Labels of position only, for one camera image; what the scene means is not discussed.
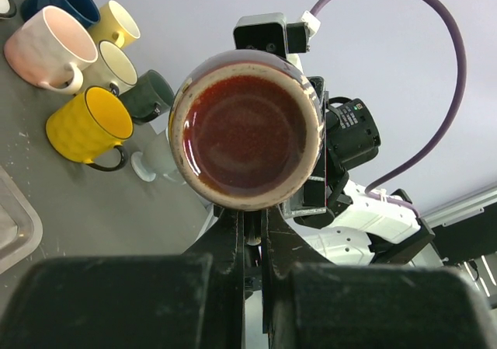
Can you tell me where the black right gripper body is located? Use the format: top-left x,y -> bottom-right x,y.
281,76 -> 352,229

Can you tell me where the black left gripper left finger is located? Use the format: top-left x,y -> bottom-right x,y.
1,209 -> 245,348

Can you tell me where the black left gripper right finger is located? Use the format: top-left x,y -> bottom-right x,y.
261,208 -> 496,348

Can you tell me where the brown ceramic mug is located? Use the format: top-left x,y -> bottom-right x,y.
168,50 -> 325,211

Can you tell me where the bright yellow mug black handle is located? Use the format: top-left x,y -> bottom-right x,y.
45,86 -> 134,172

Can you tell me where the grey mug black handle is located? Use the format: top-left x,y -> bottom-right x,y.
118,69 -> 175,125

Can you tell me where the cream mug black handle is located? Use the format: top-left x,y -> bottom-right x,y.
78,40 -> 138,96

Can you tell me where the pale yellow ceramic mug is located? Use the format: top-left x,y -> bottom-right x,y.
89,0 -> 141,48

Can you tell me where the pink ceramic mug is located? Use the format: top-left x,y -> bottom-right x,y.
3,5 -> 98,95

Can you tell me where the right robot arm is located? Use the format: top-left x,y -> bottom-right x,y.
280,76 -> 435,265

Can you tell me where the light blue footed cup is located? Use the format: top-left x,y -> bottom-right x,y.
130,130 -> 186,185

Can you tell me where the stainless steel tray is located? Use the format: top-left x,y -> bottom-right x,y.
1,167 -> 43,274

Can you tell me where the white strawberry pattern tray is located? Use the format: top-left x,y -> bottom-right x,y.
0,0 -> 17,20

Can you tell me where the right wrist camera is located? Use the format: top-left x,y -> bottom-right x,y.
233,11 -> 321,72

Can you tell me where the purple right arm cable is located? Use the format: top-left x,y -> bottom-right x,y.
310,0 -> 467,210

